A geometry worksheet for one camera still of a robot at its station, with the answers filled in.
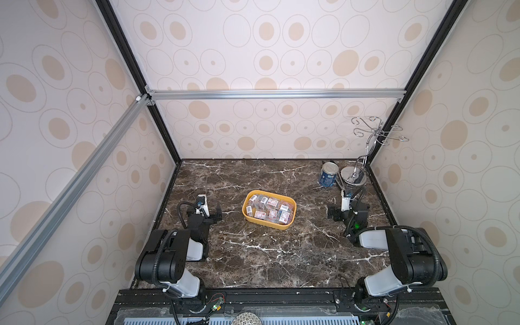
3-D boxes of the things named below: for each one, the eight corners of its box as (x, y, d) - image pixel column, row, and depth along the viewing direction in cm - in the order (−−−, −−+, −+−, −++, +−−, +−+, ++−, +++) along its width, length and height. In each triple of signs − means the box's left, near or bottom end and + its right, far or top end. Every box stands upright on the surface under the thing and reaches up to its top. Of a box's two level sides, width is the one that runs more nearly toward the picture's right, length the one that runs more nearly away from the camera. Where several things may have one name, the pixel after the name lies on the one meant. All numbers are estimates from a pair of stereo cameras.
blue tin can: (319, 187, 109) (324, 174, 101) (317, 174, 115) (321, 162, 107) (335, 187, 109) (340, 174, 101) (331, 174, 115) (336, 162, 107)
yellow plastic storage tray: (237, 220, 97) (236, 214, 93) (248, 194, 107) (247, 187, 102) (291, 234, 93) (292, 228, 88) (297, 205, 103) (298, 198, 98)
